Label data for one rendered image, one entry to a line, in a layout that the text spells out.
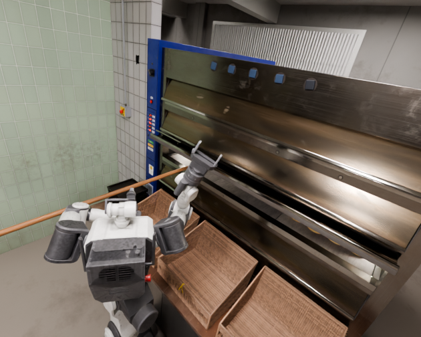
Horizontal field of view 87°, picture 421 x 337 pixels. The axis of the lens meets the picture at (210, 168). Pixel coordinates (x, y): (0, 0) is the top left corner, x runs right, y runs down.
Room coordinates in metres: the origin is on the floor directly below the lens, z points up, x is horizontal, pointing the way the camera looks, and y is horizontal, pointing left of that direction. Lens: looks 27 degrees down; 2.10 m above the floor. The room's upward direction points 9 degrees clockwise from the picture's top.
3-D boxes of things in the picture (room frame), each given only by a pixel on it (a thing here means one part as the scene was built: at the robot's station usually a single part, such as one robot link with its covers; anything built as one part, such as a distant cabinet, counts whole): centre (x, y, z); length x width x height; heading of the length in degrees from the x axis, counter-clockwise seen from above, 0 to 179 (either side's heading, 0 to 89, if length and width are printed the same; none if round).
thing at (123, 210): (0.73, 0.33, 1.46); 0.10 x 0.07 x 0.09; 108
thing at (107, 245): (0.67, 0.32, 1.26); 0.34 x 0.30 x 0.36; 108
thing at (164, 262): (1.15, -0.08, 0.72); 0.56 x 0.49 x 0.28; 50
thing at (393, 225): (1.37, -0.23, 1.54); 1.79 x 0.11 x 0.19; 51
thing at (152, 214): (1.51, 0.38, 0.72); 0.56 x 0.49 x 0.28; 53
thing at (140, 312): (0.67, 0.28, 1.00); 0.28 x 0.13 x 0.18; 52
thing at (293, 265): (1.37, -0.23, 1.02); 1.79 x 0.11 x 0.19; 51
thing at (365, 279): (1.39, -0.25, 1.16); 1.80 x 0.06 x 0.04; 51
